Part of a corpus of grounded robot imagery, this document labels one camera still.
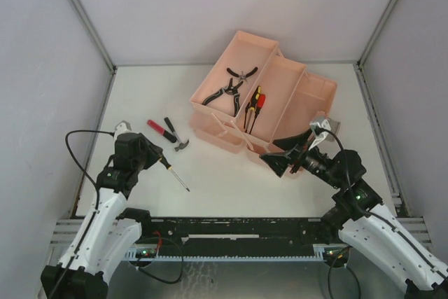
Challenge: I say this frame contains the yellow black screwdriver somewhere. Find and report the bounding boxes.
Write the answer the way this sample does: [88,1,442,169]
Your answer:
[244,85,261,132]
[159,155,190,192]

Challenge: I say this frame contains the black claw hammer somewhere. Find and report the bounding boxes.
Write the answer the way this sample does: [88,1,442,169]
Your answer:
[164,117,190,152]

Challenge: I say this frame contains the beige tool box latch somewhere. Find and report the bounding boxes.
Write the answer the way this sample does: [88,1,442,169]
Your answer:
[329,119,341,136]

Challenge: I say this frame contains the pink translucent tool box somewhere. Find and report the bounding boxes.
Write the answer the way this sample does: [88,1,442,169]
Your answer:
[190,68,337,164]

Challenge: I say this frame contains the red black screwdriver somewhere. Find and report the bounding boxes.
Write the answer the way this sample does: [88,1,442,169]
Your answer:
[248,94,266,134]

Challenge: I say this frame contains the black needle nose pliers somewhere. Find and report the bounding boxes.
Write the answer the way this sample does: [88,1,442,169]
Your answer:
[202,78,246,117]

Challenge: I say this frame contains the black handled pliers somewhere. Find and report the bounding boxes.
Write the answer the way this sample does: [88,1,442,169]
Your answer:
[226,67,258,82]

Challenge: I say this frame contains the red utility knife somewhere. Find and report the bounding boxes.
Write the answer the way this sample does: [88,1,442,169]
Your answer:
[147,120,176,143]

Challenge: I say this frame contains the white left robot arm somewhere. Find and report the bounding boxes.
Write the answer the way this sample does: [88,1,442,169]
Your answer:
[41,132,162,298]

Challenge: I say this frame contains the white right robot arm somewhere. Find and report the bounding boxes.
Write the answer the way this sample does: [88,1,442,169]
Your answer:
[259,127,447,298]

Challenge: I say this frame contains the pink middle cantilever tray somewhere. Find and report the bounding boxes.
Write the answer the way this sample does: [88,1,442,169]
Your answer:
[243,56,307,146]

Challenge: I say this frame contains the pink cantilever tray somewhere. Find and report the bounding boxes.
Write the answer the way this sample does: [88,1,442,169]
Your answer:
[243,56,307,146]
[190,31,279,121]

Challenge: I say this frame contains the pink upper cantilever tray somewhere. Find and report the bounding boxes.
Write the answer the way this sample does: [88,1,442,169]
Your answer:
[190,31,279,121]

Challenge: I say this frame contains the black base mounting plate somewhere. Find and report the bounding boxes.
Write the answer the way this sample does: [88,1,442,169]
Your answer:
[138,217,340,256]

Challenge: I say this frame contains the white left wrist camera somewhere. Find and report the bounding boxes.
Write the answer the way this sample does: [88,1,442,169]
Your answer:
[113,120,132,139]

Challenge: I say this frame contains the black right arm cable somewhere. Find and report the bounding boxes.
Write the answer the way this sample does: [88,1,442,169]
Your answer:
[320,129,361,296]

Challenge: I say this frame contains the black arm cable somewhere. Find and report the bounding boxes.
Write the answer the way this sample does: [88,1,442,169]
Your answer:
[48,130,116,299]
[320,129,361,296]

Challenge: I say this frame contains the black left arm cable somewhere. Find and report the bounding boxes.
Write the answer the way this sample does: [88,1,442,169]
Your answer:
[48,130,116,299]

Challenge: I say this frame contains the grey slotted cable duct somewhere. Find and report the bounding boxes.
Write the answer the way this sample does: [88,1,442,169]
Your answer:
[122,244,344,262]

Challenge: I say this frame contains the aluminium frame rail front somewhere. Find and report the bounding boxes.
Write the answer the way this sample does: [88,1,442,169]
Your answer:
[50,219,83,246]

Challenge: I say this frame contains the left aluminium corner post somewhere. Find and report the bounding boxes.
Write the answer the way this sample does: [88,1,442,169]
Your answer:
[48,0,117,72]

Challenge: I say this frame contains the aluminium corner post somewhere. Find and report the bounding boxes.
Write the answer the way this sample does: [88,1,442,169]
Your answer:
[356,0,400,68]
[48,0,117,72]

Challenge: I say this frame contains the right aluminium corner post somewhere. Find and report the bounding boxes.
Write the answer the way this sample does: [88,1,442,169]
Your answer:
[356,0,400,68]

